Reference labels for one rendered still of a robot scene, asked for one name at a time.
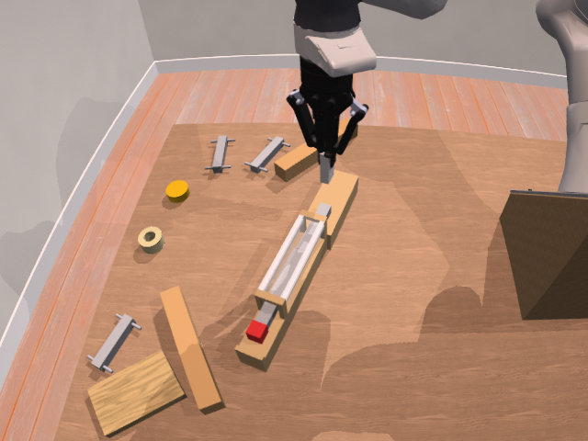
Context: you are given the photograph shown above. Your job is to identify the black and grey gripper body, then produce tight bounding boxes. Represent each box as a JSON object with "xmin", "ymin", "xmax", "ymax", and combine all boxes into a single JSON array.
[{"xmin": 299, "ymin": 56, "xmax": 356, "ymax": 116}]

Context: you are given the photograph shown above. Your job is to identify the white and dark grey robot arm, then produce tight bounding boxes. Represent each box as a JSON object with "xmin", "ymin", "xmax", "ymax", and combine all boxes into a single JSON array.
[{"xmin": 293, "ymin": 0, "xmax": 588, "ymax": 193}]

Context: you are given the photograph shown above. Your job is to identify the white square stick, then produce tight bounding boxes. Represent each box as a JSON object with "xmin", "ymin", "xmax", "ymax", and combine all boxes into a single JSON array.
[
  {"xmin": 315, "ymin": 203, "xmax": 332, "ymax": 220},
  {"xmin": 255, "ymin": 301, "xmax": 278, "ymax": 329}
]

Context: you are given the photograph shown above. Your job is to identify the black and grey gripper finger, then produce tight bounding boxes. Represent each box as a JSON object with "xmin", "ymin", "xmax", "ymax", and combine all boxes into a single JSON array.
[
  {"xmin": 323, "ymin": 98, "xmax": 369, "ymax": 185},
  {"xmin": 287, "ymin": 89, "xmax": 327, "ymax": 183}
]

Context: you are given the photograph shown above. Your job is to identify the grey bar with cross pins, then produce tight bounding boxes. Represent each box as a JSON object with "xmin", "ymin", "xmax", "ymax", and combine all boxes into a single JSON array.
[
  {"xmin": 205, "ymin": 135, "xmax": 235, "ymax": 174},
  {"xmin": 87, "ymin": 313, "xmax": 141, "ymax": 374},
  {"xmin": 244, "ymin": 136, "xmax": 290, "ymax": 174}
]

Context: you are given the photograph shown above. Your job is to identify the yellow short cylinder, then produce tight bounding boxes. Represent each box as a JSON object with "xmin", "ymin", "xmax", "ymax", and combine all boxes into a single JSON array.
[{"xmin": 166, "ymin": 180, "xmax": 190, "ymax": 203}]

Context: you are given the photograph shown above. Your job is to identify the red cube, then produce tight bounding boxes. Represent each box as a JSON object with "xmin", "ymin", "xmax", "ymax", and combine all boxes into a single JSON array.
[{"xmin": 246, "ymin": 320, "xmax": 268, "ymax": 344}]

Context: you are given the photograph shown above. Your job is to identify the beige roll of tape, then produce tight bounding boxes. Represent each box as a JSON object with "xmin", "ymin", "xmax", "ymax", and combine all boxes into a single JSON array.
[{"xmin": 138, "ymin": 227, "xmax": 165, "ymax": 254}]

